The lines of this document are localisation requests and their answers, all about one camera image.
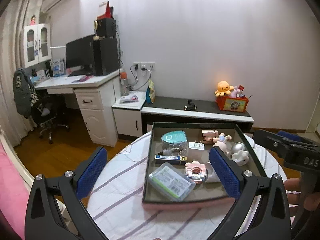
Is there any pink block donut toy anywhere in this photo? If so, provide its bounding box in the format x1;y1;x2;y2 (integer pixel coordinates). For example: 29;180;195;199
184;161;207;184

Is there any black white low cabinet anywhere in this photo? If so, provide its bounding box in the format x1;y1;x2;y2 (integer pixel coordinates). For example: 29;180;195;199
141;96;254;132

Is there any beige curtain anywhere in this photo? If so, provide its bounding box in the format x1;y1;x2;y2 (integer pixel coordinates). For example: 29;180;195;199
1;0;43;146

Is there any small black speaker box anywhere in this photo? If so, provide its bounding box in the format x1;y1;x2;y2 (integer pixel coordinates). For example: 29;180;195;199
96;18;116;38

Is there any black computer monitor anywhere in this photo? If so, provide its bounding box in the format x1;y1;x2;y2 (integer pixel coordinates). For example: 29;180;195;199
66;35;94;76

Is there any clear glass bottle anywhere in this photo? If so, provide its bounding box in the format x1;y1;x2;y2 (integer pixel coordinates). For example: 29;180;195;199
158;144;186;155

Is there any black dumbbell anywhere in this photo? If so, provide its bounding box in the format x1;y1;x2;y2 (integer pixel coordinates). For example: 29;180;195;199
184;100;197;111

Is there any white small side cabinet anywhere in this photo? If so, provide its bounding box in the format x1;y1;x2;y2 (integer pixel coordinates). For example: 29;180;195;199
112;91;146;137

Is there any white astronaut figurine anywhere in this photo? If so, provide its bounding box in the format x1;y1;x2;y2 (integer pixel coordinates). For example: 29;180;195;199
231;142;249;166

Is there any small white plug charger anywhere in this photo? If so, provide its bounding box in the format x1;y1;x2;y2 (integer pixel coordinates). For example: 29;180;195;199
187;141;205;160

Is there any rose gold metal canister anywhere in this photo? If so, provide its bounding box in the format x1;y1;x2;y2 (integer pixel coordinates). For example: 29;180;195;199
202;130;219;144

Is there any white bed frame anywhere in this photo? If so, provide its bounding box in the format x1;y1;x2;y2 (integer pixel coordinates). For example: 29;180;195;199
1;130;34;193

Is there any large white power adapter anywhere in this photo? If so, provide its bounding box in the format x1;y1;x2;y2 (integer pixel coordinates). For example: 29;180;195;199
205;162;220;183

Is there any orange octopus plush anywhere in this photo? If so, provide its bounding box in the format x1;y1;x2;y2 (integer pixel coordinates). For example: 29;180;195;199
215;81;234;97

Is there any striped white quilted tablecloth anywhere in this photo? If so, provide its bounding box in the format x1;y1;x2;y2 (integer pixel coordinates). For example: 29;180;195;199
86;129;288;240

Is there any person's right hand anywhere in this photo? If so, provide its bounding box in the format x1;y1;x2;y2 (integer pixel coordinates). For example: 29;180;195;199
284;178;320;217

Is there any white wall power outlet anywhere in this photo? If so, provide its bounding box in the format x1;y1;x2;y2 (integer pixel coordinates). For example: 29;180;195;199
133;62;156;71

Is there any pink tray box black rim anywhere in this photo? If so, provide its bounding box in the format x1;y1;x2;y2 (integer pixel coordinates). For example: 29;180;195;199
142;122;266;211

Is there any pink purple plush toy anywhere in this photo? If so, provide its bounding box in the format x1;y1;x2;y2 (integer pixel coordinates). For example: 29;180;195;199
229;86;241;98

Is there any white glass-door hutch cabinet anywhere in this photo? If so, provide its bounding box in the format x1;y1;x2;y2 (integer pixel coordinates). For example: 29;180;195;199
21;23;52;68

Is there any blue yellow snack bag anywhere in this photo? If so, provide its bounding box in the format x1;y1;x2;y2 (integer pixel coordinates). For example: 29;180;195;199
146;80;155;103

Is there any blue yellow box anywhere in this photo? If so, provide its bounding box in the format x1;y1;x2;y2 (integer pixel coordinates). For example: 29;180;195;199
154;154;187;165

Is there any clear box green label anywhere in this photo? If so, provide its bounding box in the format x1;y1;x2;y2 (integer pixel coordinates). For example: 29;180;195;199
148;163;196;202

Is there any black office chair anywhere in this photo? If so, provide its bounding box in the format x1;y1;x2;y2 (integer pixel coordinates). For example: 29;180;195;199
31;95;70;144

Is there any orange-cap water bottle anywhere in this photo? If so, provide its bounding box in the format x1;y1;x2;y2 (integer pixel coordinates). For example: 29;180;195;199
120;72;129;96

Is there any black computer tower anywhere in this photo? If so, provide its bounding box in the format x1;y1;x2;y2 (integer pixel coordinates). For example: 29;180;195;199
93;38;119;76

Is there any white computer desk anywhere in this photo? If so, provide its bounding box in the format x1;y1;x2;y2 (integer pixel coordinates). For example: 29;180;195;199
35;68;124;147

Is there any dark patterned jacket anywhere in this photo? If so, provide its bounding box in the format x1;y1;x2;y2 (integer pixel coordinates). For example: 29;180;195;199
12;68;39;119

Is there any clear teal-lid container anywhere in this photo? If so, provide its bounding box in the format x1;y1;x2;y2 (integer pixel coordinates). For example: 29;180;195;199
161;131;188;151

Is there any red toy storage box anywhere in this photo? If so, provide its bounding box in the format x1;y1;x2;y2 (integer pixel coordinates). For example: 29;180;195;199
216;96;249;113

